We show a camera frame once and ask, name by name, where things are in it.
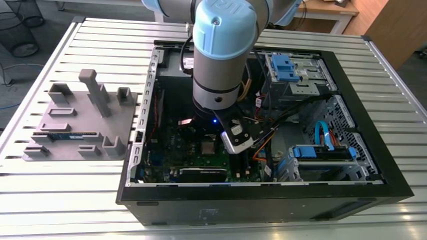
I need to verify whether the yellow wire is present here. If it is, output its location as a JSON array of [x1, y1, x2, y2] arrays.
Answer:
[[238, 67, 253, 102]]

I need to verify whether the black PC case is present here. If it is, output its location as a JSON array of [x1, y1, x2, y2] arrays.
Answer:
[[115, 39, 417, 227]]

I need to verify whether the black graphics card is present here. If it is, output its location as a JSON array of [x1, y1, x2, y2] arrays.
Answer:
[[178, 166, 228, 183]]

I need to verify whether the black white wire bundle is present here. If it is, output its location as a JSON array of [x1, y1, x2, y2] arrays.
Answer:
[[242, 115, 271, 123]]

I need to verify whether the black camera cable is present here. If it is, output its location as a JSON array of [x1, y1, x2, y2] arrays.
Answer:
[[179, 34, 198, 76]]

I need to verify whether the wooden cabinet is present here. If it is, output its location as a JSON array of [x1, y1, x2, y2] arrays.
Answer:
[[343, 0, 427, 72]]

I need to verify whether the wooden desk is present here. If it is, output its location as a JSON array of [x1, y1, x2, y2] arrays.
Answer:
[[293, 0, 361, 35]]

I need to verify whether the CPU socket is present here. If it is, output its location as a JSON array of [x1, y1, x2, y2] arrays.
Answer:
[[199, 139, 222, 158]]

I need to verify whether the silver disk bay cage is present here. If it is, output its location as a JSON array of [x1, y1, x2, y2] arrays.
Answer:
[[273, 144, 383, 183]]

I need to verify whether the blue disk carrier with disk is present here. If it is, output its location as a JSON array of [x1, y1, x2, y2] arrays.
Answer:
[[291, 146, 357, 161]]

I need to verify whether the blue flat data wire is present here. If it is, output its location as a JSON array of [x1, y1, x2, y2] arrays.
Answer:
[[314, 119, 338, 151]]

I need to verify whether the grey parts rack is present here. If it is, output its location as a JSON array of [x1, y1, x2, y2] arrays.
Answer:
[[22, 69, 140, 162]]

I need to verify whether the silver power supply unit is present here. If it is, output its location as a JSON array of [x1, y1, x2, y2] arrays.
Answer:
[[155, 51, 198, 111]]

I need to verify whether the blue plastic drive latch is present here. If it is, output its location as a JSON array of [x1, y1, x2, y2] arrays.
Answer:
[[271, 54, 302, 82]]

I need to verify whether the black mesh bin on wheels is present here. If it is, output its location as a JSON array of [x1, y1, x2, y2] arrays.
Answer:
[[0, 11, 40, 59]]

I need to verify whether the black cable bundle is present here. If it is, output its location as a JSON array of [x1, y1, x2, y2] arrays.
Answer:
[[259, 94, 335, 148]]

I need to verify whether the red twisted fan wire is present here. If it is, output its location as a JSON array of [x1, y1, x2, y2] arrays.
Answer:
[[148, 88, 166, 141]]

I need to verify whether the RAM stick blue label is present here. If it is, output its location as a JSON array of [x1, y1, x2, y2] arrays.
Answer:
[[35, 132, 98, 141]]

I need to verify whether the silver drive cage blue latch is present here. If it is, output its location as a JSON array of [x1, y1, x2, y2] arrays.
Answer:
[[259, 53, 338, 108]]

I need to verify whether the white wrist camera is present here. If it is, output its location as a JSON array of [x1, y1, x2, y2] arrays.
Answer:
[[219, 119, 257, 155]]

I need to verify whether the red orange wire bundle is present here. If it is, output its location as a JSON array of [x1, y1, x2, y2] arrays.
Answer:
[[253, 92, 274, 123]]

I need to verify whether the black RAM slot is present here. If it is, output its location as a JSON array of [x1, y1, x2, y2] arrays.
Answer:
[[239, 152, 250, 176], [235, 154, 245, 177], [243, 151, 253, 175], [231, 154, 241, 177]]

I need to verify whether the green motherboard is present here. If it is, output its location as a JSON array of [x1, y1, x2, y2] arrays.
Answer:
[[143, 116, 261, 183]]

